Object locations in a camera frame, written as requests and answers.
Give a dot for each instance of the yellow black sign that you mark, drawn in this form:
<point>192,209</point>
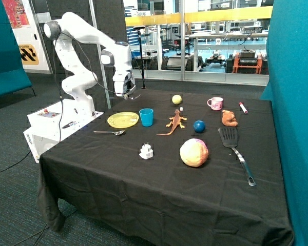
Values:
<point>28,55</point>

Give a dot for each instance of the red poster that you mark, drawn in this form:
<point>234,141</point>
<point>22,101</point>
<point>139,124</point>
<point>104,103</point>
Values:
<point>16,14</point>

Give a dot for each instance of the black tablecloth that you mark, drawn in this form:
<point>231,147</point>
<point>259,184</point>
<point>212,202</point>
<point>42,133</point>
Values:
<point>162,199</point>

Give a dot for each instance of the white power adapter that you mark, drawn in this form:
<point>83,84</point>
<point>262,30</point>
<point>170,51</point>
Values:
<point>146,151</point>

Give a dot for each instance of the yellow plastic plate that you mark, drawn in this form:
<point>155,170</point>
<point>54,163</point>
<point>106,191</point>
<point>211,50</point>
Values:
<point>123,120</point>

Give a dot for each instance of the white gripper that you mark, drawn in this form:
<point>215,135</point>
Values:
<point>124,83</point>

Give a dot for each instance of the teal partition right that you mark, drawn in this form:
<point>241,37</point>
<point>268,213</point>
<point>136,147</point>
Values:
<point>287,89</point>

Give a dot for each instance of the teal sofa left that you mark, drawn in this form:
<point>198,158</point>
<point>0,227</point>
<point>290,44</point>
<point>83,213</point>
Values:
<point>12,75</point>

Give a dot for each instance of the silver metal spoon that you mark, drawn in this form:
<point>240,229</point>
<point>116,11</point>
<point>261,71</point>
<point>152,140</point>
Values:
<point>117,133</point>

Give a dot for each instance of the red white marker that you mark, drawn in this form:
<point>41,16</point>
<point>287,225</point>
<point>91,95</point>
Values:
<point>243,108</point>

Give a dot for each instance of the black tripod stand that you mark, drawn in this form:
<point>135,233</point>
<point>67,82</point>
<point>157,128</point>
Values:
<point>139,30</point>

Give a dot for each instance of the dark grey acoustic panel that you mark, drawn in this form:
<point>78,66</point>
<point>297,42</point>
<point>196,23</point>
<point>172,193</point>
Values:
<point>109,17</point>

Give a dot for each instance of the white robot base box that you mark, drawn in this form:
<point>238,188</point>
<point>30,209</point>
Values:
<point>53,124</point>

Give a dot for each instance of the orange black equipment rack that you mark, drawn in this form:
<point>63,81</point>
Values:
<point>247,62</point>

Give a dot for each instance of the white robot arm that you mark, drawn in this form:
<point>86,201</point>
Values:
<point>115,54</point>

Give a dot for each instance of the yellow tennis ball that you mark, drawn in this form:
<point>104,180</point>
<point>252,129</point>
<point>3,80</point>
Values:
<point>176,99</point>

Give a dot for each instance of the black spatula metal handle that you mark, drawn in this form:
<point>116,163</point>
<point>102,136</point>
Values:
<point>229,138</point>

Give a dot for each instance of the yellow pink plush ball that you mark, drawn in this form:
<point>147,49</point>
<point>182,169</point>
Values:
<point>194,152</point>

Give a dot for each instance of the orange toy lizard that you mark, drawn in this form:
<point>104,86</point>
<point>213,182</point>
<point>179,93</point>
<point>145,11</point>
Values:
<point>174,122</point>

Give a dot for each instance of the brown teddy bear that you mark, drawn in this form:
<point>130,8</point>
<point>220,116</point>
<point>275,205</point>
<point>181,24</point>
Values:
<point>229,119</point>

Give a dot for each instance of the blue ball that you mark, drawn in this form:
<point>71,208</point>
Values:
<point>199,126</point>

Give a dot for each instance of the blue plastic cup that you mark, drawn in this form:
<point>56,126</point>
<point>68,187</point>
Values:
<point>146,116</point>

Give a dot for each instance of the pink mug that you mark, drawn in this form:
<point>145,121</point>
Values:
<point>215,103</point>

